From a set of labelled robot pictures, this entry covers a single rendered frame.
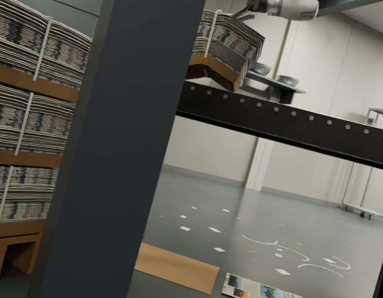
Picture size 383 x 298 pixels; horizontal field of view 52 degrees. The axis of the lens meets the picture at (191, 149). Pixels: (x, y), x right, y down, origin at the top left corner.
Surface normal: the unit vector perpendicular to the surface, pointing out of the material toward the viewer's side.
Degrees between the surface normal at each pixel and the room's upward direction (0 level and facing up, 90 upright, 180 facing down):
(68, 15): 90
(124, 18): 90
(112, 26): 90
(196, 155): 90
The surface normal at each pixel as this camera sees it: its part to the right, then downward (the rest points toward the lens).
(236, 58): -0.12, -0.01
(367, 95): 0.39, 0.14
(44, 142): 0.85, 0.26
